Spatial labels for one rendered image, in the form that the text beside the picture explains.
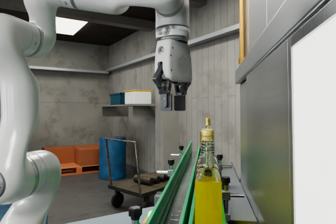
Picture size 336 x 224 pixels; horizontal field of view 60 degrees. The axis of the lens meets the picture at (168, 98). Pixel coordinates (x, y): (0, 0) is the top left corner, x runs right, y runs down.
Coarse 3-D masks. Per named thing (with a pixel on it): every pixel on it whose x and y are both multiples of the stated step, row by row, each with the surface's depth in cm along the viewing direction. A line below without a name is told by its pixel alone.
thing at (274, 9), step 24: (264, 0) 75; (288, 0) 45; (312, 0) 35; (264, 24) 76; (288, 24) 45; (264, 48) 64; (240, 72) 112; (240, 96) 132; (240, 120) 133; (240, 144) 133; (240, 168) 134
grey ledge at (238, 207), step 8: (224, 168) 166; (232, 168) 166; (232, 176) 146; (232, 184) 130; (240, 184) 130; (232, 192) 118; (240, 192) 118; (232, 200) 107; (240, 200) 107; (232, 208) 99; (240, 208) 99; (248, 208) 99; (232, 216) 91; (240, 216) 91; (248, 216) 91
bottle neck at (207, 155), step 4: (204, 144) 62; (208, 144) 62; (212, 144) 62; (204, 148) 62; (208, 148) 62; (212, 148) 62; (204, 152) 62; (208, 152) 62; (212, 152) 62; (204, 156) 62; (208, 156) 62; (212, 156) 62; (204, 160) 62; (208, 160) 62; (212, 160) 62; (204, 164) 62; (208, 164) 62; (212, 164) 62
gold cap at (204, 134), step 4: (200, 132) 75; (204, 132) 74; (208, 132) 74; (212, 132) 74; (200, 136) 75; (204, 136) 74; (208, 136) 74; (212, 136) 74; (200, 140) 75; (200, 144) 74
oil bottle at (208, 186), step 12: (204, 168) 62; (216, 168) 62; (204, 180) 61; (216, 180) 60; (204, 192) 61; (216, 192) 60; (204, 204) 60; (216, 204) 60; (204, 216) 60; (216, 216) 60
